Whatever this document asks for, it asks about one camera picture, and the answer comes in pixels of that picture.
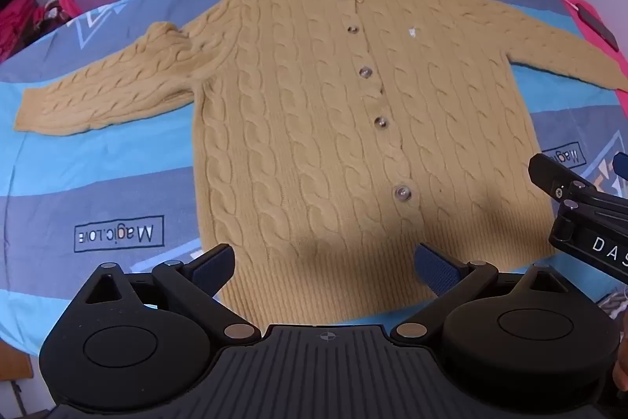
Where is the yellow cable-knit cardigan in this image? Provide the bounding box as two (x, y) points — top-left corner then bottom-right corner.
(14, 0), (628, 326)

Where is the blue striped bedsheet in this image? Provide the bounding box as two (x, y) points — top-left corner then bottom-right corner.
(0, 0), (628, 356)

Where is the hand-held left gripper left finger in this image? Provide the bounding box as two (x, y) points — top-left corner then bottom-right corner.
(78, 243), (262, 342)

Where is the dark phone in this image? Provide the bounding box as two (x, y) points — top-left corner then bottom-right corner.
(570, 1), (621, 53)

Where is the pink clothes pile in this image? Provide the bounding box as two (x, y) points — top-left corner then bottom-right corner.
(0, 0), (67, 59)

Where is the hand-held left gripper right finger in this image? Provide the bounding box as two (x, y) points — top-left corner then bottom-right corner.
(390, 243), (570, 344)

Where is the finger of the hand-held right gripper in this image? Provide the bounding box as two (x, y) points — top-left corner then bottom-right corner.
(528, 152), (628, 214)
(612, 152), (628, 195)

